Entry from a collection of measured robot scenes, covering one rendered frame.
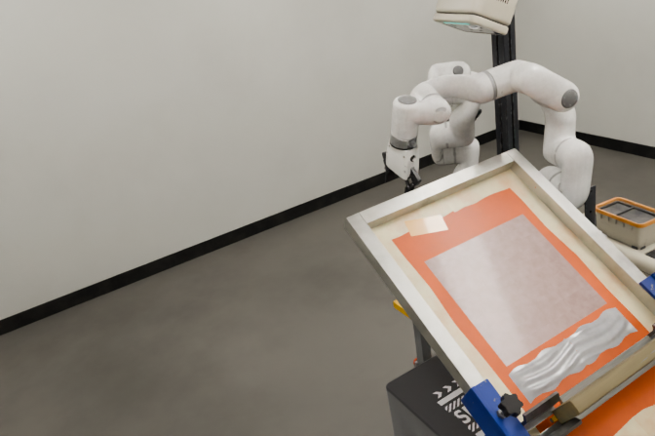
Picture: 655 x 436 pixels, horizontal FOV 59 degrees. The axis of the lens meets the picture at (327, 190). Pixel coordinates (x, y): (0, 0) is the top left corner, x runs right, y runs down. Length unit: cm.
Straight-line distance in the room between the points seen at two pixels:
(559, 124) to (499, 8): 37
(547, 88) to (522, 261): 46
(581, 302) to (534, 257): 15
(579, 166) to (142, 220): 358
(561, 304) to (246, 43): 366
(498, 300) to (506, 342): 11
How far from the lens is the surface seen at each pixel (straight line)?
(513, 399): 123
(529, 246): 159
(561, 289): 155
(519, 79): 164
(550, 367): 142
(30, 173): 449
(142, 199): 467
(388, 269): 136
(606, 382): 134
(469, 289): 144
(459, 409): 175
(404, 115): 156
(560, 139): 180
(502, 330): 142
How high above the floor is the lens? 217
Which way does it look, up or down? 22 degrees down
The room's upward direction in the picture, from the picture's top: 10 degrees counter-clockwise
